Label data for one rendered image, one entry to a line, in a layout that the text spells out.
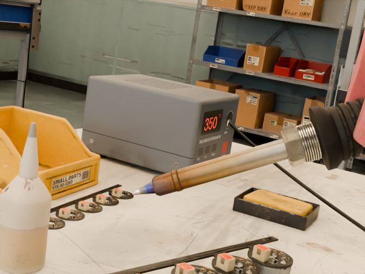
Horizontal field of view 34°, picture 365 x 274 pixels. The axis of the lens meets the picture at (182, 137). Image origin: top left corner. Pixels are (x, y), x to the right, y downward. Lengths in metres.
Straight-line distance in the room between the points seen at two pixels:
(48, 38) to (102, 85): 5.67
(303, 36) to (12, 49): 3.01
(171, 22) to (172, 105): 4.87
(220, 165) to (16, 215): 0.21
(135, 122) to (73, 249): 0.25
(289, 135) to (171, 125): 0.44
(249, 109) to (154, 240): 4.22
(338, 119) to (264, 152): 0.03
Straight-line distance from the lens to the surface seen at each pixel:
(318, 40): 4.97
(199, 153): 0.66
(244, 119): 4.71
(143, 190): 0.23
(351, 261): 0.54
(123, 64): 5.79
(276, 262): 0.33
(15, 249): 0.41
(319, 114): 0.22
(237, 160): 0.22
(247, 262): 0.32
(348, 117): 0.22
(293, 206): 0.60
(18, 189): 0.40
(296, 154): 0.22
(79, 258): 0.45
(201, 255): 0.32
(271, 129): 4.69
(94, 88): 0.71
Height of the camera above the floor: 0.93
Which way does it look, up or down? 12 degrees down
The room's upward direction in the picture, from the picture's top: 9 degrees clockwise
